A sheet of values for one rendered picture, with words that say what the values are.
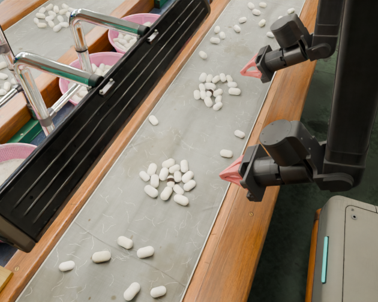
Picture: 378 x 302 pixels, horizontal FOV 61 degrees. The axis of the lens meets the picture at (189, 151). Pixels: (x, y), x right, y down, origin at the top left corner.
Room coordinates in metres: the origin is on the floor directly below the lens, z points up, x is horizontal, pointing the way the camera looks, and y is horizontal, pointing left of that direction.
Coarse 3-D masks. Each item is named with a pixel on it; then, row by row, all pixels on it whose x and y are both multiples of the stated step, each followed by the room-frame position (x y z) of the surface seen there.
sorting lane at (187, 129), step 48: (240, 0) 1.39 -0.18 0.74; (288, 0) 1.42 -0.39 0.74; (240, 48) 1.03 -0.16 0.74; (192, 96) 0.75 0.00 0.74; (240, 96) 0.77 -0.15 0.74; (144, 144) 0.54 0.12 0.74; (192, 144) 0.56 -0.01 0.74; (240, 144) 0.57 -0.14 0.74; (96, 192) 0.38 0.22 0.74; (144, 192) 0.39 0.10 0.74; (192, 192) 0.40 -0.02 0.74; (96, 240) 0.26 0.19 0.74; (144, 240) 0.27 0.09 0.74; (192, 240) 0.28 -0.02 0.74; (48, 288) 0.16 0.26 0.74; (96, 288) 0.16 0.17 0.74; (144, 288) 0.17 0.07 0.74
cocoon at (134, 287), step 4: (132, 284) 0.17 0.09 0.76; (136, 284) 0.17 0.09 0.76; (128, 288) 0.16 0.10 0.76; (132, 288) 0.16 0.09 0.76; (136, 288) 0.16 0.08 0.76; (124, 292) 0.16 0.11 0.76; (128, 292) 0.15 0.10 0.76; (132, 292) 0.16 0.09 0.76; (136, 292) 0.16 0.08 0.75; (124, 296) 0.15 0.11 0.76; (128, 296) 0.15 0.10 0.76; (132, 296) 0.15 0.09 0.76; (128, 300) 0.14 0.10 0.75
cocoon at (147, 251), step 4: (140, 248) 0.25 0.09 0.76; (144, 248) 0.25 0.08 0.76; (148, 248) 0.25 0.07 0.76; (152, 248) 0.25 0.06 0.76; (140, 252) 0.24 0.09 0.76; (144, 252) 0.24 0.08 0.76; (148, 252) 0.24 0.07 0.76; (152, 252) 0.24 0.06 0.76; (140, 256) 0.23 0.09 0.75; (144, 256) 0.23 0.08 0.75
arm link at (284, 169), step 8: (304, 160) 0.32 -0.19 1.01; (280, 168) 0.33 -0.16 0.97; (288, 168) 0.32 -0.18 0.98; (296, 168) 0.32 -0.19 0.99; (304, 168) 0.31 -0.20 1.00; (288, 176) 0.32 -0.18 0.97; (296, 176) 0.31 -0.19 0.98; (304, 176) 0.31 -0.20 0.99; (312, 176) 0.31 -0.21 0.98; (288, 184) 0.31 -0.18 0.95
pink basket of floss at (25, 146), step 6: (6, 144) 0.49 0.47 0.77; (12, 144) 0.49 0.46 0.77; (18, 144) 0.49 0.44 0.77; (24, 144) 0.49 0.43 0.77; (30, 144) 0.49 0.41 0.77; (0, 150) 0.48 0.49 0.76; (6, 150) 0.48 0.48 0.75; (24, 150) 0.49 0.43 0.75; (30, 150) 0.49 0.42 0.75; (0, 156) 0.47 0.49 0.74; (6, 156) 0.47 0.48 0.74; (12, 156) 0.48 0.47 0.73; (18, 156) 0.48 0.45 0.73; (24, 156) 0.48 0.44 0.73; (0, 240) 0.25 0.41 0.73
